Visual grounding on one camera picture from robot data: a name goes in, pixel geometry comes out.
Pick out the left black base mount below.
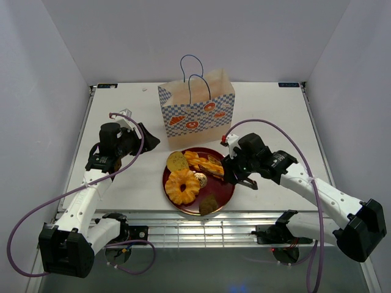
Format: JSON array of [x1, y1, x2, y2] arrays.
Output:
[[120, 225, 149, 241]]

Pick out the metal serving tongs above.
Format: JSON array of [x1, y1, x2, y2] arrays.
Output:
[[194, 156, 258, 190]]

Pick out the round glazed ring bread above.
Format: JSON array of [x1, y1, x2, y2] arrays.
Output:
[[164, 169, 200, 205]]

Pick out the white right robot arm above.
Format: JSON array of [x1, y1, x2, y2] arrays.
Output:
[[221, 133, 387, 262]]

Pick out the checkered paper bag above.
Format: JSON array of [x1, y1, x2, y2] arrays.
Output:
[[158, 54, 235, 150]]

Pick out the blue corner label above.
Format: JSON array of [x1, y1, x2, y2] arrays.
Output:
[[97, 83, 118, 89], [278, 82, 300, 88]]

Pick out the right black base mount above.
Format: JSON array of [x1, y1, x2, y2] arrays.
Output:
[[251, 224, 313, 244]]

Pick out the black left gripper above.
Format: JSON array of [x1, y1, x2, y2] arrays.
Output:
[[116, 123, 160, 158]]

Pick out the brown chocolate bread lump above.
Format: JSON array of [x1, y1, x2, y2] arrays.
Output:
[[199, 194, 218, 216]]

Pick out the right blue corner label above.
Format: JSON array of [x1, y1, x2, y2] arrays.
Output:
[[278, 82, 300, 88]]

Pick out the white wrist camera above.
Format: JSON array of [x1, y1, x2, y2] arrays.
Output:
[[221, 134, 240, 159], [109, 109, 132, 129]]

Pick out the twisted bread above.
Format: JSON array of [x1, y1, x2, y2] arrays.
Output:
[[184, 151, 224, 176]]

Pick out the left blue corner label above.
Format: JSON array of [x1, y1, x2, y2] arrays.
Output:
[[97, 83, 118, 89]]

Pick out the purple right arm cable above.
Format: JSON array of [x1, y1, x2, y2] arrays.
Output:
[[224, 118, 325, 293]]

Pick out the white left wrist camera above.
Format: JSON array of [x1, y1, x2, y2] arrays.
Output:
[[109, 109, 132, 129]]

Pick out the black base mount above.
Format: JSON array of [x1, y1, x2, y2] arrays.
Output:
[[251, 224, 313, 244], [120, 225, 149, 241]]

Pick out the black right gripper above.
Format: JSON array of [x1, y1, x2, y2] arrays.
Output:
[[220, 146, 258, 186]]

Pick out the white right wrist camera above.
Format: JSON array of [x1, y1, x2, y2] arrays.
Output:
[[221, 134, 240, 159]]

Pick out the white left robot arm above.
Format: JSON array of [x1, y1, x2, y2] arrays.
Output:
[[38, 122, 160, 278]]

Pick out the aluminium frame rail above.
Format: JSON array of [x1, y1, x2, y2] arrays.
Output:
[[38, 210, 346, 250]]

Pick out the red round plate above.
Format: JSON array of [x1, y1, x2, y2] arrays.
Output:
[[166, 147, 235, 216]]

